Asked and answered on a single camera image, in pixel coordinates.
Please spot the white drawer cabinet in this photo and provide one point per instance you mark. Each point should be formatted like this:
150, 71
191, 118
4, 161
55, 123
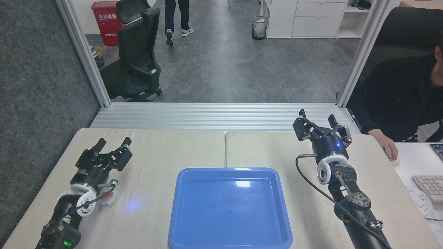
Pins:
315, 24

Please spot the black mesh office chair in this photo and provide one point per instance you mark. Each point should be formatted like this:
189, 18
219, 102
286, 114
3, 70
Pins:
135, 45

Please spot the silver aluminium post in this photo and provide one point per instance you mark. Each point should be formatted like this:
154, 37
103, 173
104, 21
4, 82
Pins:
363, 52
86, 55

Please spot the walking person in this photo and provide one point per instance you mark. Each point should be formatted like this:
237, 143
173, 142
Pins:
170, 14

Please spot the seated person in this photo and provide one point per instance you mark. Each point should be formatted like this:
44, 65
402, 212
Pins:
398, 93

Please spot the white computer mouse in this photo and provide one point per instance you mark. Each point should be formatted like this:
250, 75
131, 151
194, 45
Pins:
396, 163

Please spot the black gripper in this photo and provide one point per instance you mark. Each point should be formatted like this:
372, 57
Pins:
88, 176
327, 147

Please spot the red fire extinguisher box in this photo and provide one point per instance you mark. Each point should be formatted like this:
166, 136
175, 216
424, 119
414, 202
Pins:
104, 24

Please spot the silver aluminium rail base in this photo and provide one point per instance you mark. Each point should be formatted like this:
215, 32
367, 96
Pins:
207, 117

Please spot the white power strip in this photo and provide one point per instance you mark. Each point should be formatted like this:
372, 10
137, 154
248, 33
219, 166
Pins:
422, 205

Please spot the blue plastic tray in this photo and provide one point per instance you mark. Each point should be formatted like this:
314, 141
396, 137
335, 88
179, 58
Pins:
228, 214

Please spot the dark phone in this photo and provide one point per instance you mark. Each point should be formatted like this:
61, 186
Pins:
437, 150

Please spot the grey felt partition panel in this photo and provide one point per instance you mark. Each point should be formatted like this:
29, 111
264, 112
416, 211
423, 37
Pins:
34, 86

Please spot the person's hand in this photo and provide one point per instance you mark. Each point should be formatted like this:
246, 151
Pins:
387, 141

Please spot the switch part with green cap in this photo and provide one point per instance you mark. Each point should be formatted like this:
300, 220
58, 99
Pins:
108, 199

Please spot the black high-back chair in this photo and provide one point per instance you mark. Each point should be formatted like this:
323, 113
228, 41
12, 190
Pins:
408, 24

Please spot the small cardboard box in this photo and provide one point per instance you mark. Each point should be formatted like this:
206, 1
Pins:
97, 53

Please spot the white keyboard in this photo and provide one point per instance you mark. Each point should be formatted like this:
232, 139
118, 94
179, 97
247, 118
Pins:
431, 186

